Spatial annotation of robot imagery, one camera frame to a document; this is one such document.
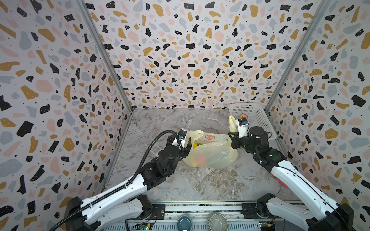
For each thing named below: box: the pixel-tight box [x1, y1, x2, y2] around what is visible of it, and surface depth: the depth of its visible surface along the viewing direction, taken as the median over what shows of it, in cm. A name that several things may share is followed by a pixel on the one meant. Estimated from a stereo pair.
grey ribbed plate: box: [206, 212, 229, 231], surface depth 72 cm
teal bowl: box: [176, 215, 194, 231], surface depth 72 cm
